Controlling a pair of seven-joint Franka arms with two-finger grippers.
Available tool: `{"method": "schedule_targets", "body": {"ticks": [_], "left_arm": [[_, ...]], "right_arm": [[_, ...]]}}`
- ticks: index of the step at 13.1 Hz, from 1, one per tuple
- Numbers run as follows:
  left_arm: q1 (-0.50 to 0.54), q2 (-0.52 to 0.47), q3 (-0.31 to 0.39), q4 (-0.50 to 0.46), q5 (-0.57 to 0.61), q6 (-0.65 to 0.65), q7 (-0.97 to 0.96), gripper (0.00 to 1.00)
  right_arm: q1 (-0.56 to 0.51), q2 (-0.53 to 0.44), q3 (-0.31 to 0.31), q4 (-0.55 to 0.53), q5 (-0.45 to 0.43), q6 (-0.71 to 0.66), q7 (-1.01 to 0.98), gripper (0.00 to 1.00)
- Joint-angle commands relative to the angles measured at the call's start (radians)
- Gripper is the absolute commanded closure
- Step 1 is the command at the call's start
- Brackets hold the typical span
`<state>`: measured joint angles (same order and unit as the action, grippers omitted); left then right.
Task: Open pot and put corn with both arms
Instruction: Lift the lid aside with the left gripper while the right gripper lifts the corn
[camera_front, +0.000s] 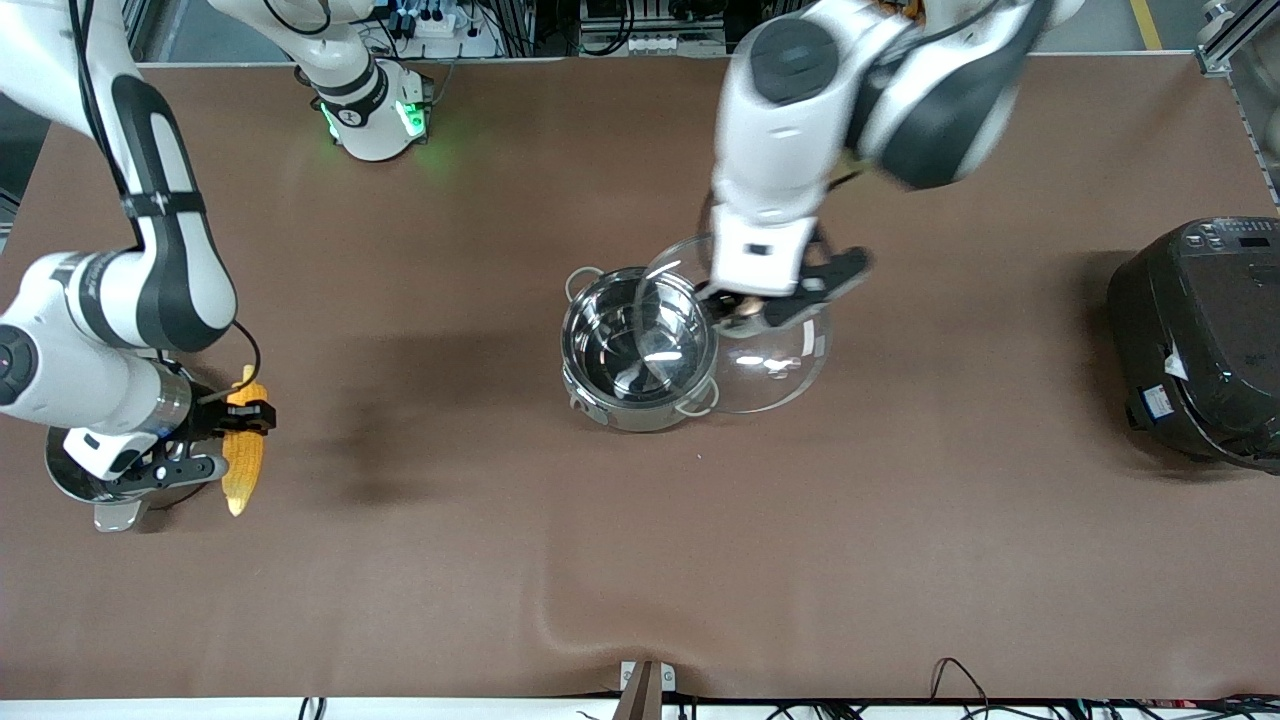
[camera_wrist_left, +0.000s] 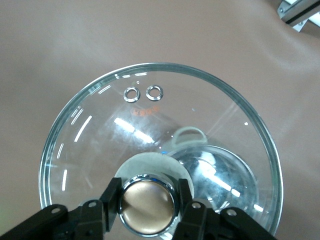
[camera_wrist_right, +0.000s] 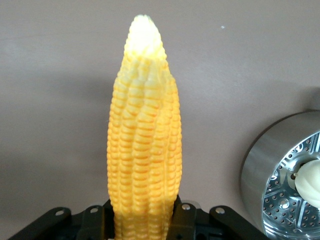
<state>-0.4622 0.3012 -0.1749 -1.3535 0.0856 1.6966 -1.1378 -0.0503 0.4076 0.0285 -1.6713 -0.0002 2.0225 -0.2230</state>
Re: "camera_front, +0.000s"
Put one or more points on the black rice cooker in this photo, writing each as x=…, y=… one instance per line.
x=1200, y=340

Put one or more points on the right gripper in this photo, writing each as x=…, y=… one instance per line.
x=212, y=421

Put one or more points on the glass pot lid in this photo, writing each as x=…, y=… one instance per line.
x=780, y=370

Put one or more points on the stainless steel steamer pot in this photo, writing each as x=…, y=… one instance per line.
x=120, y=515

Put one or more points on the brown table mat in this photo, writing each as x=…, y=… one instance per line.
x=400, y=560

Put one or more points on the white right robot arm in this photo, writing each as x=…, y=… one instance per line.
x=180, y=270

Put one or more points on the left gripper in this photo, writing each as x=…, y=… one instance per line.
x=718, y=301

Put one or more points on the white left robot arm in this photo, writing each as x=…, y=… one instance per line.
x=800, y=100

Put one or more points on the yellow corn cob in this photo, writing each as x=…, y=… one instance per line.
x=243, y=465

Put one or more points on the grey electric cooking pot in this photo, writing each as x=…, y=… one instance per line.
x=640, y=350

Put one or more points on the small white power strip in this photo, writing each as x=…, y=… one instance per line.
x=655, y=44

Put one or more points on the metal table edge bracket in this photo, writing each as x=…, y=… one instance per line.
x=648, y=690

